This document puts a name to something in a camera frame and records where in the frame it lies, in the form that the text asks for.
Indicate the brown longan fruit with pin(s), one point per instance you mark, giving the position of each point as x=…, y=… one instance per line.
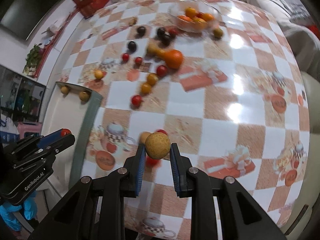
x=157, y=145

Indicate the black television screen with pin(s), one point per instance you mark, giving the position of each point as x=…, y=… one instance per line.
x=20, y=17

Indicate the orange tangerine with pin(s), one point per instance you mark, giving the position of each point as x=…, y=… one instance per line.
x=173, y=58

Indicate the small olive fruit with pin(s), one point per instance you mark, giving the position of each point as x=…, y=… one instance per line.
x=218, y=33

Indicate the small red cherry tomato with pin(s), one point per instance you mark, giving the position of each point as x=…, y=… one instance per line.
x=65, y=132

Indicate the orange cherry tomato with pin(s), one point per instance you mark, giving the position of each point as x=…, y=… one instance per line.
x=145, y=88

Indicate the white tray with green rim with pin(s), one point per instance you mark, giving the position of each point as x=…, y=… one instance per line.
x=68, y=111

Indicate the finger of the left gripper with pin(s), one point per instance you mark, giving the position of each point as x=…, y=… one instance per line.
x=49, y=139
x=62, y=144

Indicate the dark red grape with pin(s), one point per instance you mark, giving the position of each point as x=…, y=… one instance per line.
x=173, y=32

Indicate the large red tomato with stem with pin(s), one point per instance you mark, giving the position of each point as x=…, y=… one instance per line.
x=151, y=162

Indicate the longan in tray corner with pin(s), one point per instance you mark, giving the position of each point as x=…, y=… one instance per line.
x=65, y=90

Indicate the glass fruit bowl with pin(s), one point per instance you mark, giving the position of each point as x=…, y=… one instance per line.
x=194, y=16

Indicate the green-yellow kiwi fruit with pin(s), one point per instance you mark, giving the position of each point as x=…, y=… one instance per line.
x=154, y=50

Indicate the brown longan near tomatoes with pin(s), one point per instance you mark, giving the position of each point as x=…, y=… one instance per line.
x=143, y=136

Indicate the dark grape with stem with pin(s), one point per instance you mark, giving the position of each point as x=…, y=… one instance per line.
x=141, y=31

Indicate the dark purple grape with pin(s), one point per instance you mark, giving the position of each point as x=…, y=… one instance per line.
x=163, y=36
x=132, y=46

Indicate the small yellow tomato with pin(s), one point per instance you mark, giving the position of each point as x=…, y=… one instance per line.
x=98, y=74

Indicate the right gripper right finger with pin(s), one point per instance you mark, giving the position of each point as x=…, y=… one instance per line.
x=184, y=180

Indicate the yellow cherry tomato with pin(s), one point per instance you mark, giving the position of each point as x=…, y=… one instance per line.
x=152, y=79

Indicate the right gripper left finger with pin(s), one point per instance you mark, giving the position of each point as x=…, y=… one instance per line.
x=135, y=166

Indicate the potted green plant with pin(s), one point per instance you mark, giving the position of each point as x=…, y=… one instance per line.
x=33, y=59

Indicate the pink plastic stool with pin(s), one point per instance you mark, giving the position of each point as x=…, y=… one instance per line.
x=26, y=128

